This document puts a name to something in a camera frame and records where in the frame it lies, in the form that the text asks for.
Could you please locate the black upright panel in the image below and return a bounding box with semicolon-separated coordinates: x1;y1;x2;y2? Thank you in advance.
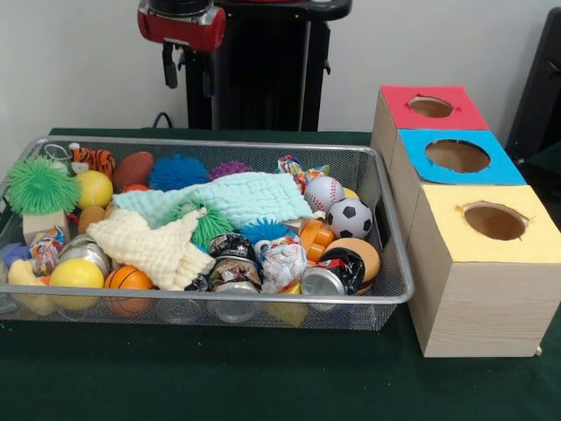
508;7;561;163

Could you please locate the plain wooden cube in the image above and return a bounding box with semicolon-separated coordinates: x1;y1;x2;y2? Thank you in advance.
23;210;71;246

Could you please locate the purple spiky toy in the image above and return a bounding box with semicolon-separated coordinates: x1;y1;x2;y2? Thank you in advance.
207;160;254;182

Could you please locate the cream yellow knitted cloth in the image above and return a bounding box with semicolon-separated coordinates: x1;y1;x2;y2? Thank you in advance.
86;207;217;291

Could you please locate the light green spiky ball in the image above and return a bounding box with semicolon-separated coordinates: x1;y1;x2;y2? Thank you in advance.
171;202;236;252

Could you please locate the crushed shiny silver can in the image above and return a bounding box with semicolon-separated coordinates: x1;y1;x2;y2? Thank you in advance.
60;235;112;278

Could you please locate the wooden box with three holes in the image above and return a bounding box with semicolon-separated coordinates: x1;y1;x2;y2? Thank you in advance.
371;85;561;358

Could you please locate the white baseball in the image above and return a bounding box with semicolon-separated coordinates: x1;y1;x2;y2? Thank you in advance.
304;175;346;214

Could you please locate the plain blue spiky ball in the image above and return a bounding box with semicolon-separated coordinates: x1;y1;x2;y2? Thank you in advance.
148;155;210;193

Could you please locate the large green spiky ball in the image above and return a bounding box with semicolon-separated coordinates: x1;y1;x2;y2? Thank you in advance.
4;158;82;218

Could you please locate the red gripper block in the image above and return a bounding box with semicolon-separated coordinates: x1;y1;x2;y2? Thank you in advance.
137;4;227;98

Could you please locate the small brown football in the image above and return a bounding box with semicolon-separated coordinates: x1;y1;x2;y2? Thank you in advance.
111;151;155;193

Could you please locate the blue spiky ball with eyes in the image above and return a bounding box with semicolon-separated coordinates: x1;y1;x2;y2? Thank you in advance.
239;218;295;247

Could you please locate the dark green table cloth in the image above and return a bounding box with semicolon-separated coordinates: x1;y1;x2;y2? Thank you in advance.
0;127;561;421

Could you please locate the small soccer ball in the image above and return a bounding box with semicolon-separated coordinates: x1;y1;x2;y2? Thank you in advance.
328;198;373;240

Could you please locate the pale blue waffle cloth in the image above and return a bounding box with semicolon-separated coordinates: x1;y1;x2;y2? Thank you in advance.
112;170;315;232

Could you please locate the black drink can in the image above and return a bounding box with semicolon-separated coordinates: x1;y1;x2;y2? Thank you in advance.
301;247;366;297

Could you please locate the small orange basketball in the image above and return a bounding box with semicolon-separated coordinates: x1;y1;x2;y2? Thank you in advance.
103;265;155;317

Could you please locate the striped orange tiger toy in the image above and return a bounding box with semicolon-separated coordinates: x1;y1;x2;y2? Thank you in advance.
70;145;116;175

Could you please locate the shallow clear mesh bin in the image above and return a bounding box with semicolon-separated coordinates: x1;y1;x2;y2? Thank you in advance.
0;136;416;330

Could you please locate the yellow smiley ball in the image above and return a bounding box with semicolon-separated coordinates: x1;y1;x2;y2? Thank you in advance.
49;258;105;313

